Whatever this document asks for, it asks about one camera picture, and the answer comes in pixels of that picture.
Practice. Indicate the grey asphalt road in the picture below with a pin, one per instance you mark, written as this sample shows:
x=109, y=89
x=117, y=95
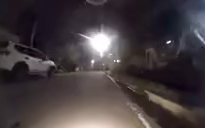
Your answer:
x=80, y=100

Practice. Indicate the pale concrete kerb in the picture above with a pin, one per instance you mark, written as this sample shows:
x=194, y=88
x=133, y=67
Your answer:
x=156, y=100

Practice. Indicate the street lamp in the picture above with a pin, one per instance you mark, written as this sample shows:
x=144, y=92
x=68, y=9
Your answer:
x=100, y=42

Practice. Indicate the dark verge strip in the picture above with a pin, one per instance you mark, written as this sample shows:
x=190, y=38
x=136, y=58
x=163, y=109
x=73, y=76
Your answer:
x=176, y=90

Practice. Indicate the white car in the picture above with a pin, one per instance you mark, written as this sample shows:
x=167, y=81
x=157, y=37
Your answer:
x=26, y=60

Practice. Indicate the tree trunk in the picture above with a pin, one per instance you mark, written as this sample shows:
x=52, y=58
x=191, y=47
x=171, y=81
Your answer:
x=33, y=33

